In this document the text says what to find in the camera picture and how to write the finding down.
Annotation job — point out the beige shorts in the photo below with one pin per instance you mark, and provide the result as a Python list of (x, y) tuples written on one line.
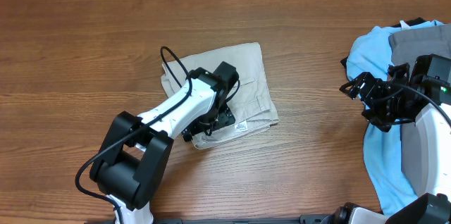
[(251, 103)]

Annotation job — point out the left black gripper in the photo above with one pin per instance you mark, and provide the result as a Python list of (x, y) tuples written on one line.
[(225, 115)]

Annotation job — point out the grey garment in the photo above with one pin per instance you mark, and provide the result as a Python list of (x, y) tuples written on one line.
[(419, 44)]

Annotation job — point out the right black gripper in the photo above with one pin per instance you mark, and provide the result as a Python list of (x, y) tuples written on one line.
[(373, 86)]

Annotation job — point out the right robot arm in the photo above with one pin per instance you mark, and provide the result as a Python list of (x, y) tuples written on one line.
[(427, 208)]

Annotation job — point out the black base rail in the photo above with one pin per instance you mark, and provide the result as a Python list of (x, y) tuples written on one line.
[(303, 219)]

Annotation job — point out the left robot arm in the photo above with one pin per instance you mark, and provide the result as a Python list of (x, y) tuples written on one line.
[(133, 156)]

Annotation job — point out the light blue t-shirt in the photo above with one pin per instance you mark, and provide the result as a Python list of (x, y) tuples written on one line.
[(382, 150)]

